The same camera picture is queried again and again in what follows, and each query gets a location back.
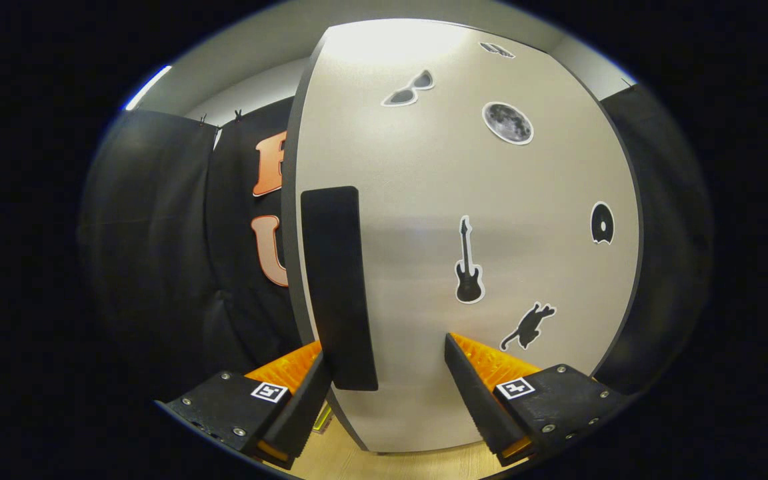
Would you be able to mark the yellow edged book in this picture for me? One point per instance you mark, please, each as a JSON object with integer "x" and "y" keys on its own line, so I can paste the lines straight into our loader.
{"x": 322, "y": 420}

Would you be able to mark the ceiling light strip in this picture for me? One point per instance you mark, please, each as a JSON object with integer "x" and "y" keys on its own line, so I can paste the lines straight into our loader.
{"x": 147, "y": 88}

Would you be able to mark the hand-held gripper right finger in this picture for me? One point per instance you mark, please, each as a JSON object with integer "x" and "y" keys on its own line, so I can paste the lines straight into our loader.
{"x": 477, "y": 400}

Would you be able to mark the black backdrop cloth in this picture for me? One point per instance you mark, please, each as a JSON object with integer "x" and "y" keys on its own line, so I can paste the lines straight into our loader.
{"x": 157, "y": 253}

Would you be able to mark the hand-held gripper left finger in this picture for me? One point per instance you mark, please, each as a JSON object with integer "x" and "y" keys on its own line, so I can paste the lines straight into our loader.
{"x": 307, "y": 413}

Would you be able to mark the grey shoe cabinet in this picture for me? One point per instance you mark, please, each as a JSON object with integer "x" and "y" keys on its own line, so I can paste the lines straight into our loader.
{"x": 288, "y": 220}

